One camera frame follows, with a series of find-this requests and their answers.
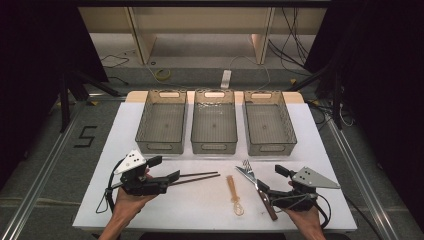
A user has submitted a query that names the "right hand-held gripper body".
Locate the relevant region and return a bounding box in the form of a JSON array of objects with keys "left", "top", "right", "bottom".
[{"left": 266, "top": 166, "right": 342, "bottom": 213}]

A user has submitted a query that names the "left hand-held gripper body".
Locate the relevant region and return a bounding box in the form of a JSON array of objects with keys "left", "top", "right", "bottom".
[{"left": 114, "top": 149, "right": 170, "bottom": 197}]

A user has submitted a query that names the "metal knife with wooden handle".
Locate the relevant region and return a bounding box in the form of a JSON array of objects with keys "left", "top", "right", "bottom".
[{"left": 235, "top": 165, "right": 279, "bottom": 222}]

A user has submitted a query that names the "metal fork with wooden handle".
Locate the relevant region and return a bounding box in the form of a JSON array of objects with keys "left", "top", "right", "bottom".
[{"left": 241, "top": 159, "right": 259, "bottom": 188}]

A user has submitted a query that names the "grey transparent plastic basket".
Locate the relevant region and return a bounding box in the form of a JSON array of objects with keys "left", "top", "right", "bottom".
[
  {"left": 134, "top": 89, "right": 188, "bottom": 155},
  {"left": 243, "top": 89, "right": 298, "bottom": 157},
  {"left": 190, "top": 88, "right": 239, "bottom": 155}
]

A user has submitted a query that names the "person's left hand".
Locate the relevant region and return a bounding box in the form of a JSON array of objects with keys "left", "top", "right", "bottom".
[{"left": 112, "top": 168, "right": 158, "bottom": 223}]

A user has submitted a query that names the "person's right hand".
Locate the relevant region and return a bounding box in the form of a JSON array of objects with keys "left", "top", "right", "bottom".
[{"left": 283, "top": 179, "right": 326, "bottom": 234}]

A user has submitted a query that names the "white table cover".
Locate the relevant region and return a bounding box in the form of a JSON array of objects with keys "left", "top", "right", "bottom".
[{"left": 72, "top": 101, "right": 358, "bottom": 232}]

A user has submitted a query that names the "yellow tape roll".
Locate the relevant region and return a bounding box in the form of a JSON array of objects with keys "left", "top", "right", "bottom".
[{"left": 155, "top": 68, "right": 172, "bottom": 82}]

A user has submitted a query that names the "black metal stand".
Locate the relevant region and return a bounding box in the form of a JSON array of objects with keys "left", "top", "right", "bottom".
[
  {"left": 58, "top": 71, "right": 123, "bottom": 134},
  {"left": 286, "top": 63, "right": 344, "bottom": 131}
]

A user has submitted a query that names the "white power strip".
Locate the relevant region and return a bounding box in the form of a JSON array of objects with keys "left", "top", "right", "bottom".
[{"left": 220, "top": 69, "right": 233, "bottom": 90}]

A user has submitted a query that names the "black curtain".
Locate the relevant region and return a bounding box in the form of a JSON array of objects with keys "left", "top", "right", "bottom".
[
  {"left": 304, "top": 0, "right": 424, "bottom": 221},
  {"left": 0, "top": 0, "right": 109, "bottom": 188}
]

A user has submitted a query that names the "light wooden shelf unit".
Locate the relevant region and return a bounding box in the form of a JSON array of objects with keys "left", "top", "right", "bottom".
[{"left": 78, "top": 6, "right": 328, "bottom": 66}]

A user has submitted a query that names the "left hand-held gripper cable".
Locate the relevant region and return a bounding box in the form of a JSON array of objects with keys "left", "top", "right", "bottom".
[{"left": 95, "top": 159, "right": 126, "bottom": 214}]

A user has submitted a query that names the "hand-held gripper cable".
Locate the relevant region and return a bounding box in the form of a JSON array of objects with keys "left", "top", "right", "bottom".
[
  {"left": 95, "top": 159, "right": 126, "bottom": 214},
  {"left": 269, "top": 192, "right": 333, "bottom": 231}
]

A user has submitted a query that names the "right hand-held gripper cable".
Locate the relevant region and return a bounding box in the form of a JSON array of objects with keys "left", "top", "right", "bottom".
[{"left": 269, "top": 192, "right": 333, "bottom": 231}]

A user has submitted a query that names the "aluminium floor rail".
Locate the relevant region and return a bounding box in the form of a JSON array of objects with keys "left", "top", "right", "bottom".
[
  {"left": 0, "top": 99, "right": 88, "bottom": 240},
  {"left": 326, "top": 118, "right": 399, "bottom": 240}
]

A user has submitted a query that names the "tangle of floor cables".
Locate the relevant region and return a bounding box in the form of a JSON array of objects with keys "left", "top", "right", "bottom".
[{"left": 308, "top": 99, "right": 354, "bottom": 131}]

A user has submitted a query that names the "white floor cable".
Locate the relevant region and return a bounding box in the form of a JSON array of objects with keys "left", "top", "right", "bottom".
[{"left": 229, "top": 54, "right": 272, "bottom": 91}]

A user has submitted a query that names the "bundle of black cables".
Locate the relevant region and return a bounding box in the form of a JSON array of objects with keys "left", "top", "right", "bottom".
[{"left": 268, "top": 7, "right": 313, "bottom": 68}]

